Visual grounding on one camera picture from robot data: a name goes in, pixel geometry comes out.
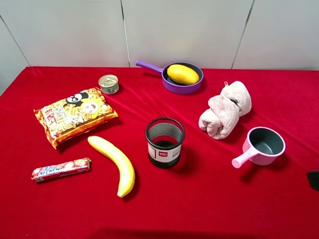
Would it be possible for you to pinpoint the black mesh pen holder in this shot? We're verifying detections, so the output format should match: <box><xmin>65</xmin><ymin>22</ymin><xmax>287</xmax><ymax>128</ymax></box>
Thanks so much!
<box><xmin>145</xmin><ymin>117</ymin><xmax>185</xmax><ymax>168</ymax></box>

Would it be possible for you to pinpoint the yellow mango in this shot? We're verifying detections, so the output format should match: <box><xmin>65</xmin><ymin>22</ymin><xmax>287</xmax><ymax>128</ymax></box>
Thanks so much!
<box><xmin>167</xmin><ymin>64</ymin><xmax>199</xmax><ymax>85</ymax></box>

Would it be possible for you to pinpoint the small tin can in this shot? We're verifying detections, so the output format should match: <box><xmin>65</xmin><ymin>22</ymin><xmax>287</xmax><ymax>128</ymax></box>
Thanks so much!
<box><xmin>98</xmin><ymin>75</ymin><xmax>119</xmax><ymax>95</ymax></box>

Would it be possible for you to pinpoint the Hi-Chew candy pack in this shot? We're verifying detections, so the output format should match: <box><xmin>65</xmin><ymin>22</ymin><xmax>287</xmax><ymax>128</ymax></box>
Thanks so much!
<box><xmin>31</xmin><ymin>157</ymin><xmax>91</xmax><ymax>182</ymax></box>

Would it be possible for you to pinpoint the yellow banana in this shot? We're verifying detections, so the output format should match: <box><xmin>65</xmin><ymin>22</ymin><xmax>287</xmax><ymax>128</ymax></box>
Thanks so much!
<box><xmin>88</xmin><ymin>136</ymin><xmax>135</xmax><ymax>198</ymax></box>

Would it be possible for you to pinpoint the prawn cracker snack bag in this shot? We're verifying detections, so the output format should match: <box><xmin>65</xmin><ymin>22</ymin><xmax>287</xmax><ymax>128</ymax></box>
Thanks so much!
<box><xmin>34</xmin><ymin>87</ymin><xmax>118</xmax><ymax>148</ymax></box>

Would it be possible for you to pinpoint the rolled pink towel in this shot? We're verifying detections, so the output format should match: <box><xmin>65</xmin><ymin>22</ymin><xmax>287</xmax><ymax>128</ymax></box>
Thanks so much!
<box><xmin>198</xmin><ymin>81</ymin><xmax>252</xmax><ymax>140</ymax></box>

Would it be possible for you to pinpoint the purple frying pan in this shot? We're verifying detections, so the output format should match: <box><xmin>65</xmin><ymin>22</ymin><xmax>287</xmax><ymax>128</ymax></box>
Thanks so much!
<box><xmin>136</xmin><ymin>60</ymin><xmax>203</xmax><ymax>94</ymax></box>

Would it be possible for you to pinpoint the pink saucepan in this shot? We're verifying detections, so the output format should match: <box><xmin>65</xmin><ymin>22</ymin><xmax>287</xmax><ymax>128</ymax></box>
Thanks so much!
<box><xmin>231</xmin><ymin>126</ymin><xmax>286</xmax><ymax>168</ymax></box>

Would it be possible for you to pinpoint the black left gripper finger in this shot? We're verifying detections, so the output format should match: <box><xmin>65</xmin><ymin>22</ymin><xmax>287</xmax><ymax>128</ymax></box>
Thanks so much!
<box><xmin>307</xmin><ymin>170</ymin><xmax>319</xmax><ymax>191</ymax></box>

